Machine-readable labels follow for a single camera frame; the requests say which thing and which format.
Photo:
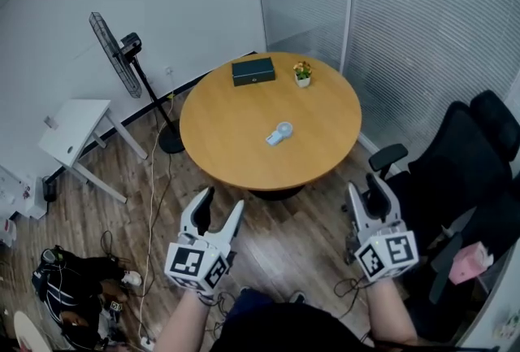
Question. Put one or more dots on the person's dark shoe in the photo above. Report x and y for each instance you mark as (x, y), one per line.
(298, 297)

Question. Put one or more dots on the white cardboard box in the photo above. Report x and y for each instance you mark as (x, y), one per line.
(18, 192)

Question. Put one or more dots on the white power strip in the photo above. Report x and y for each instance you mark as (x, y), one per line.
(148, 343)

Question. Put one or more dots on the black backpack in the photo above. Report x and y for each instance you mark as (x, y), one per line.
(81, 273)

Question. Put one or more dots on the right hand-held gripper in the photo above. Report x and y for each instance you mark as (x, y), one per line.
(388, 257)

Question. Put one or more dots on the black office chair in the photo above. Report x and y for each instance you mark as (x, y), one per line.
(467, 163)

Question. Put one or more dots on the person's right forearm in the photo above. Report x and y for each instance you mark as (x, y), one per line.
(388, 309)

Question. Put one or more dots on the person's left forearm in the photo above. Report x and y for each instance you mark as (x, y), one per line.
(185, 322)

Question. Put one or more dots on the white round board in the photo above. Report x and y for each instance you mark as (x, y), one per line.
(30, 336)

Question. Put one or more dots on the small white desk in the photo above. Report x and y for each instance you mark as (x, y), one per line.
(77, 122)

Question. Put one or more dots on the black standing pedestal fan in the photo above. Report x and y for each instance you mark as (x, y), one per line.
(131, 44)

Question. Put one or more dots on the white sneaker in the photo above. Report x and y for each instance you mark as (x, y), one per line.
(132, 278)

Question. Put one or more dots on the small potted flower plant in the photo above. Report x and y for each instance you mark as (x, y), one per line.
(302, 74)

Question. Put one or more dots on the pink tissue box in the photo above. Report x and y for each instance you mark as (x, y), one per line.
(469, 263)

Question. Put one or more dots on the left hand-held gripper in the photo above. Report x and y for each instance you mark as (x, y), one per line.
(191, 261)

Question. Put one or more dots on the small black bin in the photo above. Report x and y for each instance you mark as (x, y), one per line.
(49, 189)

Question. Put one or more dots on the black rectangular box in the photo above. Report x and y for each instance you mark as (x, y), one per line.
(252, 70)

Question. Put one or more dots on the white wall socket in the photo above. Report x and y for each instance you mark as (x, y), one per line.
(168, 70)

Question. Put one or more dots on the person's dark clothing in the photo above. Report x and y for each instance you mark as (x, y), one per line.
(292, 330)

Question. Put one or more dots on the small white handheld fan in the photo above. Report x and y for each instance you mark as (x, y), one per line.
(280, 133)

